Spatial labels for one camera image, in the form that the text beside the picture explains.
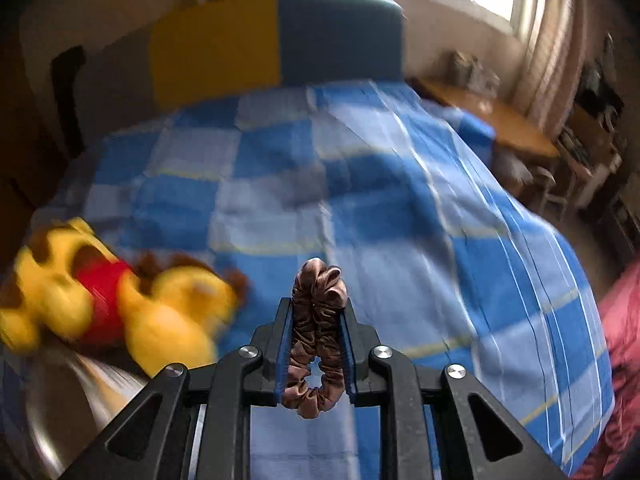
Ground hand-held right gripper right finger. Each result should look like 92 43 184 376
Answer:
340 300 571 480

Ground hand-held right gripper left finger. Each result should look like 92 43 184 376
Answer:
72 297 293 480

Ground brown satin scrunchie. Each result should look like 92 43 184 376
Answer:
280 257 348 418

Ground metal can with white label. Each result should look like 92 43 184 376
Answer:
25 347 151 480

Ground yellow giraffe plush toy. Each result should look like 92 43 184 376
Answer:
0 217 249 378

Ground white bag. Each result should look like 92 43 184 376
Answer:
492 150 536 196

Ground pink quilt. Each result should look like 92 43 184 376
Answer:
570 260 640 480

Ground wooden desk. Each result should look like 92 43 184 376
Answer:
412 76 560 158

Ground clear desk organizer boxes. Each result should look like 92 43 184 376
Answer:
452 50 501 91

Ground wooden folding chair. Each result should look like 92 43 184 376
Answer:
555 105 626 211

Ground grey yellow blue headboard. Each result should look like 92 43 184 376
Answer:
75 0 406 121

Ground brown wooden wardrobe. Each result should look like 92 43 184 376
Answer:
0 35 66 211

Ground black monitor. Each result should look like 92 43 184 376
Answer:
575 60 626 116

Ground pink curtain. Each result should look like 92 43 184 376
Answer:
515 0 591 136

